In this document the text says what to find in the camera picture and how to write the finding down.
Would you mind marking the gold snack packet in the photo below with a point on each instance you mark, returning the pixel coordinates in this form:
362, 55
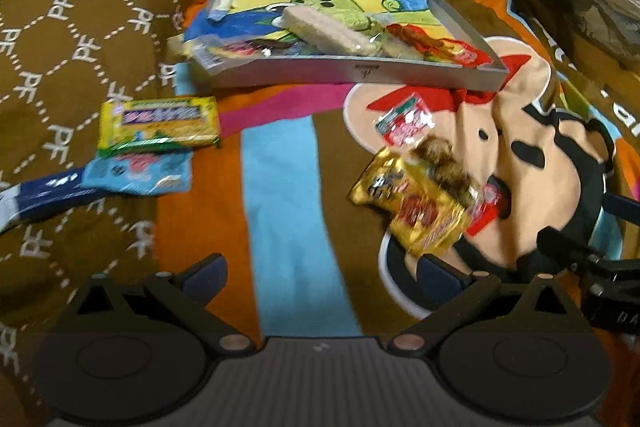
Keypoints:
420, 217

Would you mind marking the grey cardboard tray with drawing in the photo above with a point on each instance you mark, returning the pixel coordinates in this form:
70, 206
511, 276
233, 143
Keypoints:
350, 74

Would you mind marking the dark blue stick packet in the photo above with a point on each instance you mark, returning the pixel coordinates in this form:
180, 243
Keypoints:
50, 192

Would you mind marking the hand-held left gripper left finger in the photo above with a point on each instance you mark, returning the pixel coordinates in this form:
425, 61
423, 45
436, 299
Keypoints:
205, 276

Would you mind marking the small red white candy packet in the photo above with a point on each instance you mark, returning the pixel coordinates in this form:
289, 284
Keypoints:
405, 119

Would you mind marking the orange red spicy strip packet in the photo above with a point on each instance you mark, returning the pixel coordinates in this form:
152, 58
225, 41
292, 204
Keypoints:
415, 36

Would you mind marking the small clear white packet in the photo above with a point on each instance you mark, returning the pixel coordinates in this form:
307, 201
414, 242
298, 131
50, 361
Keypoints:
220, 53

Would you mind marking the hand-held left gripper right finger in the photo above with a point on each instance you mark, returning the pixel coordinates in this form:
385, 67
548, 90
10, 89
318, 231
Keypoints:
439, 278

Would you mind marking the brown patterned quilt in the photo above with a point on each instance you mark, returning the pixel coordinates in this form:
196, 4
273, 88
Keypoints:
75, 57

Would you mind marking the light blue snack packet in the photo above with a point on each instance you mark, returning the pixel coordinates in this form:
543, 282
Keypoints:
135, 172

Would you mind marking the yellow green snack packet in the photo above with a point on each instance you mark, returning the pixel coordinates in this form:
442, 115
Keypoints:
160, 124

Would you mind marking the red snack packet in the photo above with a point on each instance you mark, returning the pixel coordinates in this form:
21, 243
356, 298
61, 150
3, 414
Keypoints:
465, 54

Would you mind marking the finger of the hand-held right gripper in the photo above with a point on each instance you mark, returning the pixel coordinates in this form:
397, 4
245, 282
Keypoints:
565, 247

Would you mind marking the colourful cartoon blanket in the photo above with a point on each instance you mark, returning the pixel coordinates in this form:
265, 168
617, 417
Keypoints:
280, 207

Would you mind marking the clear rice bar packet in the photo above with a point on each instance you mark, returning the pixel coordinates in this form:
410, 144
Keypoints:
325, 29

